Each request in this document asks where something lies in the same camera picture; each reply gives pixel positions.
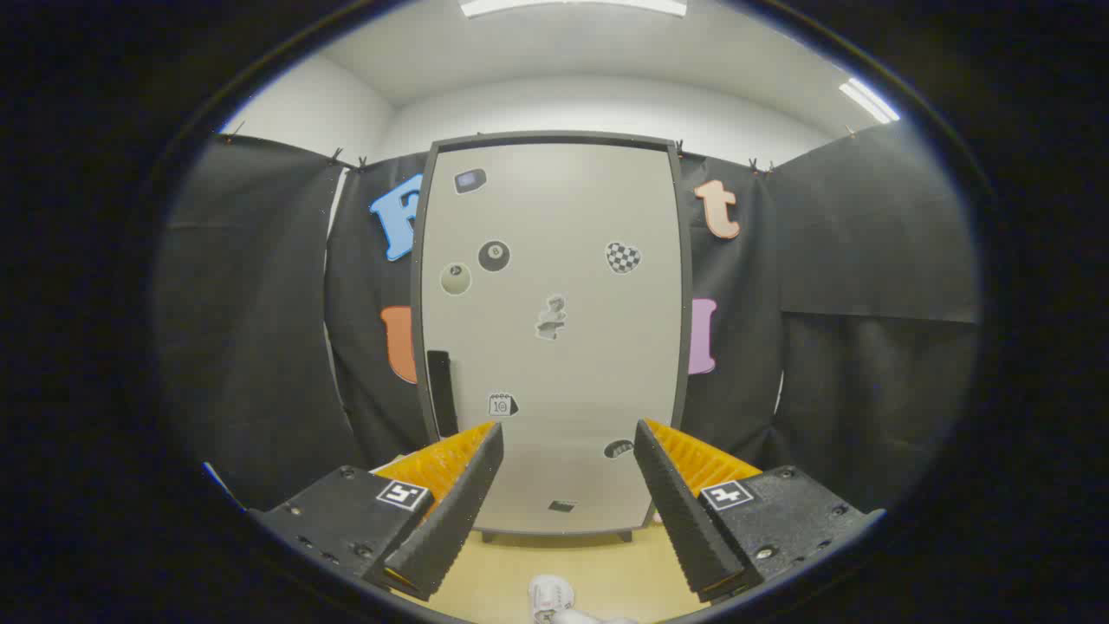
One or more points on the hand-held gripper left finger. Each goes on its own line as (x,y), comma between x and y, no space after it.
(450,520)

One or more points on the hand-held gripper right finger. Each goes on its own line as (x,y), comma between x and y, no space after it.
(684,520)

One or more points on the plain white shoe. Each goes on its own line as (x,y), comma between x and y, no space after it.
(550,594)

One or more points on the grey shoe cabinet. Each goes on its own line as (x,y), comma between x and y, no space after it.
(554,136)

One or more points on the black backdrop cloth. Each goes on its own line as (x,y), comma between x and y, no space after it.
(866,260)

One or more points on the long ceiling light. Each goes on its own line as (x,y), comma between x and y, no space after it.
(572,6)
(869,100)

